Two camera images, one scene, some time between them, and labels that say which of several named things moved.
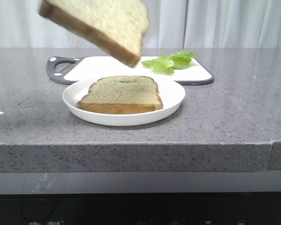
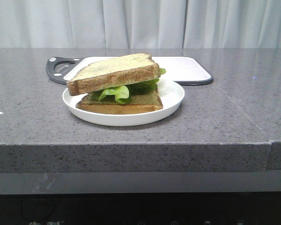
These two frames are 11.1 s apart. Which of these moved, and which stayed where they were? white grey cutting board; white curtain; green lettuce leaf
Moved: green lettuce leaf
Stayed: white grey cutting board; white curtain
